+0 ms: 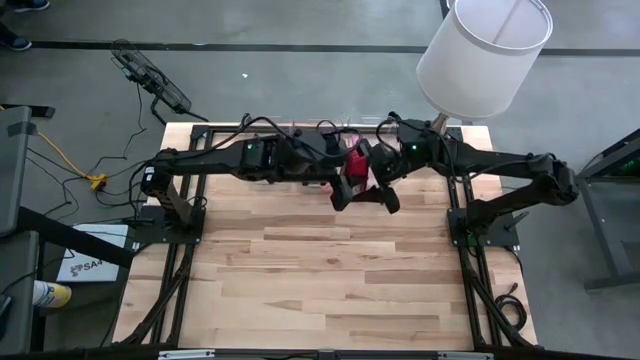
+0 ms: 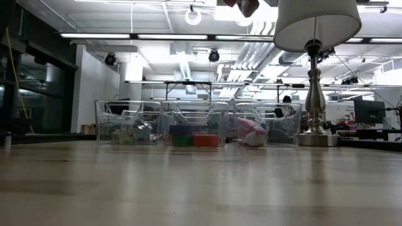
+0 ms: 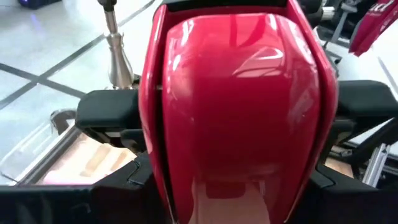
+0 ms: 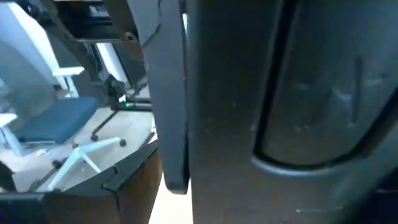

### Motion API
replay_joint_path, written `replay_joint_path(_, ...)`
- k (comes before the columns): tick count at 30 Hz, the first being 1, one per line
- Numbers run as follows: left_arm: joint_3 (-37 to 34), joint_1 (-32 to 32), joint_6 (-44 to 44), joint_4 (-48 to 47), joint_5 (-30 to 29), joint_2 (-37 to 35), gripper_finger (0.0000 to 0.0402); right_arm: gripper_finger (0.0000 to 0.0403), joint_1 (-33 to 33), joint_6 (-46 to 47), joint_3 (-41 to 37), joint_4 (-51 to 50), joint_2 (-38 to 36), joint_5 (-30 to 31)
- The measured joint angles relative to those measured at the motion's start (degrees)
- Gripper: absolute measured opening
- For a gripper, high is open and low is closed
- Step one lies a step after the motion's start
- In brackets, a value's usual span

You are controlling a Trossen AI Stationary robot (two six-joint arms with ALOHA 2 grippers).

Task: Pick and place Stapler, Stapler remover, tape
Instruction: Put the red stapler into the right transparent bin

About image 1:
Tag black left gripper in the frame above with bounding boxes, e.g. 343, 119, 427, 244
279, 128, 354, 212

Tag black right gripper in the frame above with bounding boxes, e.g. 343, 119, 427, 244
351, 141, 407, 215

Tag red stapler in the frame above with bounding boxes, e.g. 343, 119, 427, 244
343, 147, 371, 189

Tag table lamp white shade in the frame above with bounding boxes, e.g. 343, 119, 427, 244
416, 0, 554, 136

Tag black metal stand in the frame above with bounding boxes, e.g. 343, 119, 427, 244
579, 127, 640, 291

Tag white cardboard box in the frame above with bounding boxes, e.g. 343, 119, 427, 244
55, 223, 130, 284

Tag black metal beam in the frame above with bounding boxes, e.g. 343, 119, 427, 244
17, 205, 137, 270

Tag yellow white spray can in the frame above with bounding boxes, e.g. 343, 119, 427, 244
32, 279, 73, 309

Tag grey plastic case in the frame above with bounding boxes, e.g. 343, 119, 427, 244
0, 105, 34, 239

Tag person's foot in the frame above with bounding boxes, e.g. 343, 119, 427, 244
12, 0, 51, 12
0, 22, 32, 52

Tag black wire floor fan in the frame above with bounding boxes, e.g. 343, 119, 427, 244
109, 38, 210, 126

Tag coiled black cable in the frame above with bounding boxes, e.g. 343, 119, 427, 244
492, 282, 529, 334

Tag silver metal bracket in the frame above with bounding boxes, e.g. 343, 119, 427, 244
158, 349, 216, 360
438, 351, 495, 360

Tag yellow extension cable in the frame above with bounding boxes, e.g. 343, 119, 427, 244
0, 104, 109, 191

